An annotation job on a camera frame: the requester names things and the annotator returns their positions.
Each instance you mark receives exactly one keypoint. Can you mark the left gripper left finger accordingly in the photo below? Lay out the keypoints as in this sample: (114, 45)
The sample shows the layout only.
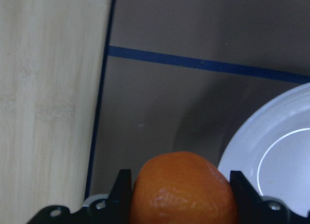
(120, 195)

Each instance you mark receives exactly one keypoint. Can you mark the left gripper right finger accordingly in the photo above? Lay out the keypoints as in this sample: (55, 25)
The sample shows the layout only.
(245, 195)

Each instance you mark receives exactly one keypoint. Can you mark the white round plate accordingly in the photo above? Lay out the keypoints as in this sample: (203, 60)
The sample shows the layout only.
(272, 150)

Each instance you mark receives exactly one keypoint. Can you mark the orange fruit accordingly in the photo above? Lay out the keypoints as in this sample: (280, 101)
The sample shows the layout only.
(182, 188)

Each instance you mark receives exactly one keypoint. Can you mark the bamboo cutting board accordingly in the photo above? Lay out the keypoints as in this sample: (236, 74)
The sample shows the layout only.
(51, 54)

